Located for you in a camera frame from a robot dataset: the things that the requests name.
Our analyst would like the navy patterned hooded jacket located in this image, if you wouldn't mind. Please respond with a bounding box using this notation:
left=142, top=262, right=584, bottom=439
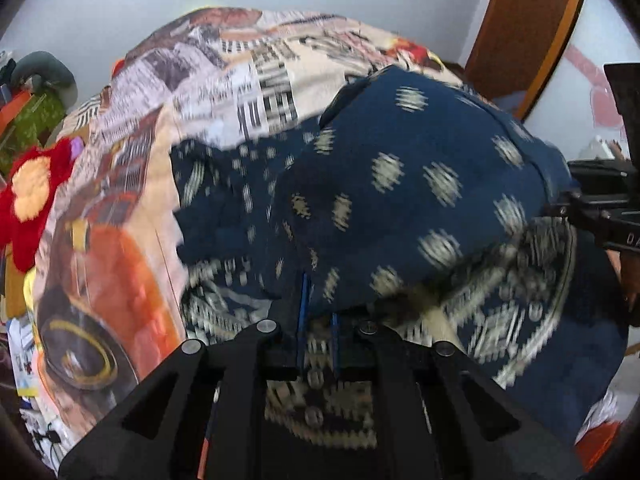
left=170, top=65, right=631, bottom=480

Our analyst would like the wooden wardrobe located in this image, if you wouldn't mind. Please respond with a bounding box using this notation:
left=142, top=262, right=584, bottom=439
left=465, top=0, right=591, bottom=121

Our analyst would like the grey bolster pillow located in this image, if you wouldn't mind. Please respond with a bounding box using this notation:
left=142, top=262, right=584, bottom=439
left=10, top=51, right=78, bottom=106

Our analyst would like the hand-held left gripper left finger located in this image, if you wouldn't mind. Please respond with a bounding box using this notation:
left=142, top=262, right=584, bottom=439
left=57, top=272, right=312, bottom=480

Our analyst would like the pile of papers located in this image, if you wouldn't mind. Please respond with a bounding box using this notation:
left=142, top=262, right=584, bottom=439
left=7, top=305, right=43, bottom=398

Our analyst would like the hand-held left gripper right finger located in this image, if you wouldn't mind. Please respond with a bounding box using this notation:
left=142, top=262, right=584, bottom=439
left=330, top=312, right=586, bottom=480

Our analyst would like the orange box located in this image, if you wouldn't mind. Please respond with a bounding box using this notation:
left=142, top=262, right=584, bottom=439
left=0, top=91, right=31, bottom=136

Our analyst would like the red plush toy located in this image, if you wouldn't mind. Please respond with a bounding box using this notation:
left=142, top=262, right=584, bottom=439
left=0, top=137, right=76, bottom=273

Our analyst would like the green patterned box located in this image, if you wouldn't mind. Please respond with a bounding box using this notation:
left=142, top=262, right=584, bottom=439
left=0, top=92, right=68, bottom=176

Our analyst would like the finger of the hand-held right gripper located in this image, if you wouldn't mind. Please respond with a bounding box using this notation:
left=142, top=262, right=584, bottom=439
left=567, top=159, right=640, bottom=196
left=603, top=62, right=640, bottom=128

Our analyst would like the printed blanket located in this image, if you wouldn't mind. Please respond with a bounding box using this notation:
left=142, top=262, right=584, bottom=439
left=30, top=6, right=626, bottom=476

